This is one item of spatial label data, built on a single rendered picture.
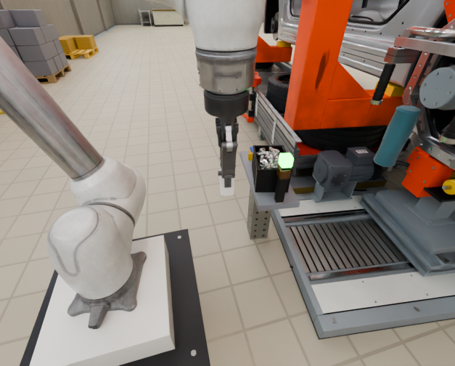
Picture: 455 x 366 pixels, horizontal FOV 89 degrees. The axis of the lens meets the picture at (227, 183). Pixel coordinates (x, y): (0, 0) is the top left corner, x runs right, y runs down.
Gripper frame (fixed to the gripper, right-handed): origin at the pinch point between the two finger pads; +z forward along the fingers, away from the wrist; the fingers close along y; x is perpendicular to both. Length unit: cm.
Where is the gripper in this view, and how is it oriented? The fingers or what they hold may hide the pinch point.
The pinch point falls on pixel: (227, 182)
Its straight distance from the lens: 50.4
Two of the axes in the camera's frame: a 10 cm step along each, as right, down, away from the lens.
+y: 0.8, 6.4, -7.6
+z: 0.1, 7.7, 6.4
